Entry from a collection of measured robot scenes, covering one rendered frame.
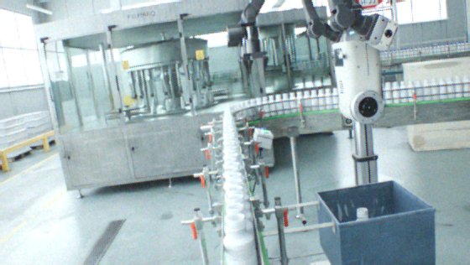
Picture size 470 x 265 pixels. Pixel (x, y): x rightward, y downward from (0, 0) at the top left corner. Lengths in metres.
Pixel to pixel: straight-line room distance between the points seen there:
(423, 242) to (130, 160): 4.29
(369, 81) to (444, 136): 3.94
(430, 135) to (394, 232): 4.46
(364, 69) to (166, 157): 3.64
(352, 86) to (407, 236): 0.80
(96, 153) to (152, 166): 0.75
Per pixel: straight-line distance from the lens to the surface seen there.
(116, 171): 5.26
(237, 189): 0.95
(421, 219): 1.31
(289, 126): 3.26
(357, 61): 1.82
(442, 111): 3.32
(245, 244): 0.76
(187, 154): 5.03
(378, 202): 1.57
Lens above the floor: 1.45
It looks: 10 degrees down
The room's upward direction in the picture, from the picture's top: 8 degrees counter-clockwise
